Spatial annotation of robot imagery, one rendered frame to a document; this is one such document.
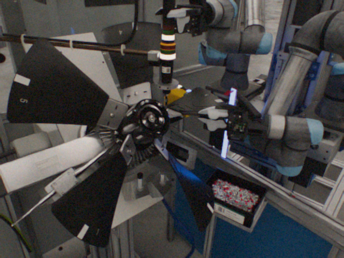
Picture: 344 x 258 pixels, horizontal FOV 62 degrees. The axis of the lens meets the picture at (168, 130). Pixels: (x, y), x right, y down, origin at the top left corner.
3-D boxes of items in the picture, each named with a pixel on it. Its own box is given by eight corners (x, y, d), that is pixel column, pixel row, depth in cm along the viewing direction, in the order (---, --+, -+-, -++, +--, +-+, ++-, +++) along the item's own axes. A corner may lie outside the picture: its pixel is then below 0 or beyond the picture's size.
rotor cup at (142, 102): (122, 158, 87) (142, 150, 76) (104, 114, 87) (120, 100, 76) (159, 142, 95) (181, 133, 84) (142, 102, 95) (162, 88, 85)
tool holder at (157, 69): (145, 87, 85) (145, 54, 80) (152, 79, 91) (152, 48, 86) (175, 91, 83) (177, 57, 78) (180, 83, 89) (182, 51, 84)
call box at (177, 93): (163, 108, 144) (164, 88, 139) (178, 103, 150) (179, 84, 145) (185, 120, 134) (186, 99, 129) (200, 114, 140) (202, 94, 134)
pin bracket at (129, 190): (120, 184, 100) (130, 181, 93) (133, 179, 104) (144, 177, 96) (124, 201, 100) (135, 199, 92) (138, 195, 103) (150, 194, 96)
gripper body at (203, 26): (192, 37, 82) (214, 31, 90) (194, 5, 78) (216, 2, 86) (171, 33, 86) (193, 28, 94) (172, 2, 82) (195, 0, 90)
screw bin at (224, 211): (195, 203, 109) (196, 190, 106) (214, 180, 122) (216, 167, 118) (250, 230, 99) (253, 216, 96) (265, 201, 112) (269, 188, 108)
